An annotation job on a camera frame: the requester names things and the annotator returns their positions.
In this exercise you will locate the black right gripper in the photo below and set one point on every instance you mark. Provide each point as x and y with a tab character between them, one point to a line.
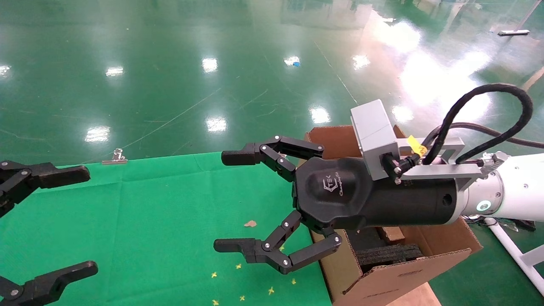
340	195

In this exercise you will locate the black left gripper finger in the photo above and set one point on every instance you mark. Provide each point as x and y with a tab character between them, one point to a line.
59	175
46	287

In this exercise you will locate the small long cardboard box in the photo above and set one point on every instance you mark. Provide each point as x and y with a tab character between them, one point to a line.
391	233

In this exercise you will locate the small brown cardboard scrap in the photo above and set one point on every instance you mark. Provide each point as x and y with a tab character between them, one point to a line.
250	223

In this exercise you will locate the large open cardboard carton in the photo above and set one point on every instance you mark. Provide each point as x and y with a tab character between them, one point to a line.
395	280

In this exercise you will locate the silver metal binder clip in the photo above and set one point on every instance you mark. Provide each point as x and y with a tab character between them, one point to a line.
115	159

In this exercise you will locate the green table cloth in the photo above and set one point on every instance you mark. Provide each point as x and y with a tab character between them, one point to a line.
148	221

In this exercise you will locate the black foam strip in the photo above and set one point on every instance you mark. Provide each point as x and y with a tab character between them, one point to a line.
386	255

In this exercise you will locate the pale wooden strip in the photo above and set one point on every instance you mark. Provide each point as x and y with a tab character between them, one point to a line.
532	80

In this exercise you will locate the white flat bar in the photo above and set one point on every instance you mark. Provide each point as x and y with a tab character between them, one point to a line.
513	32

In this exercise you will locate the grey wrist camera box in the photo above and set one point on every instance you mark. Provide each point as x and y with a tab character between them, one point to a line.
373	135

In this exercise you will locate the grey metal camera bracket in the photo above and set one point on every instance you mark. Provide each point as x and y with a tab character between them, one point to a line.
442	171

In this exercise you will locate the white pipe frame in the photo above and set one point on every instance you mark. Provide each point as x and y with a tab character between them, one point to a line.
510	248

